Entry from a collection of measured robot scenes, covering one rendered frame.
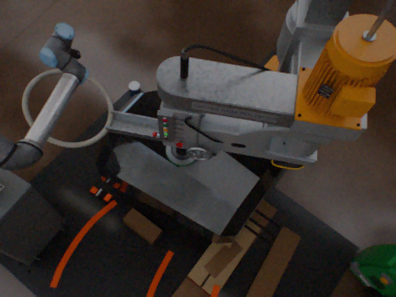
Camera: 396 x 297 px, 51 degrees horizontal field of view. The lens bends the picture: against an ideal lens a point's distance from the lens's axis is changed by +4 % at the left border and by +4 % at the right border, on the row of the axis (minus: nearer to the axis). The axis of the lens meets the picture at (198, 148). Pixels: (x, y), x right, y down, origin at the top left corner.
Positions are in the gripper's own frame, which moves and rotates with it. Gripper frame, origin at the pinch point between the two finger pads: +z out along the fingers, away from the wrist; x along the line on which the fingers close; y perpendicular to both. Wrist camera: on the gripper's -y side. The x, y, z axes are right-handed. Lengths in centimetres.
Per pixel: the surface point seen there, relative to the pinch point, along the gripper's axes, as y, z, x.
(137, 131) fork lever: -33, 0, 46
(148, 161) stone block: -45, 27, 59
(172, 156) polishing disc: -55, 10, 63
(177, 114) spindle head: -35, -50, 57
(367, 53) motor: -70, -130, 74
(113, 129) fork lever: -19.4, 1.8, 41.8
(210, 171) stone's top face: -75, 6, 80
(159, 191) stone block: -48, 33, 80
